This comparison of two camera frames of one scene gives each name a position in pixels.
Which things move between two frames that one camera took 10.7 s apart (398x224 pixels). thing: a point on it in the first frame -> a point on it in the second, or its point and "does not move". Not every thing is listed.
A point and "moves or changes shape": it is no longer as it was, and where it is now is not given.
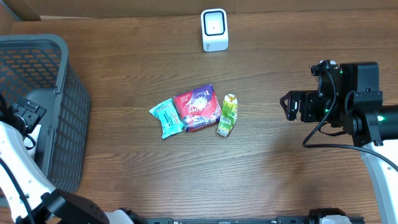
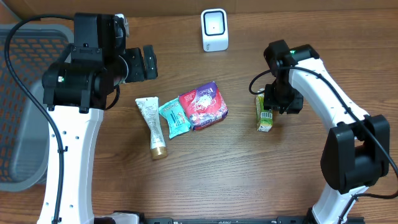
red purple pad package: x=199 y=108 moves or changes shape
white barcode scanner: x=214 y=24 does not move
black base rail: x=280 y=220 does not move
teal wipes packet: x=170 y=121 moves or changes shape
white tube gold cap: x=30 y=140 -> x=148 y=107
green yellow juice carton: x=229 y=115 -> x=264 y=117
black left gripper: x=31 y=108 -> x=138 y=74
